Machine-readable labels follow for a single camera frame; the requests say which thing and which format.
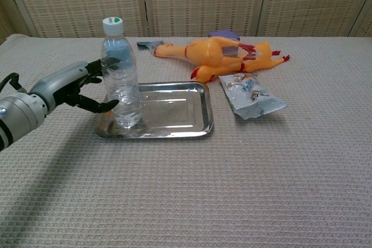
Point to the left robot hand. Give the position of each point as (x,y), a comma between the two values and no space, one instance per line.
(61,82)

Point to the transparent plastic water bottle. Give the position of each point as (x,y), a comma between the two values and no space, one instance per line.
(122,85)

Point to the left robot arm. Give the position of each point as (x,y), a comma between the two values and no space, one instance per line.
(20,117)

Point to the silver metal tray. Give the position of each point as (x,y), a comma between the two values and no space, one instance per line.
(177,111)

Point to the yellow rubber chicken toy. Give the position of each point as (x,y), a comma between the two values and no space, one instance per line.
(206,52)

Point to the bamboo folding screen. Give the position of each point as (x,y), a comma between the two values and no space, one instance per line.
(203,1)

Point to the white woven tablecloth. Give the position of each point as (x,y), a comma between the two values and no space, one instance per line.
(186,190)

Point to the purple foam cube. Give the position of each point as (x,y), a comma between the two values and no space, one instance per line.
(223,33)

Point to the silver blue snack packet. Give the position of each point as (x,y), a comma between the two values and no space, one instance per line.
(251,97)

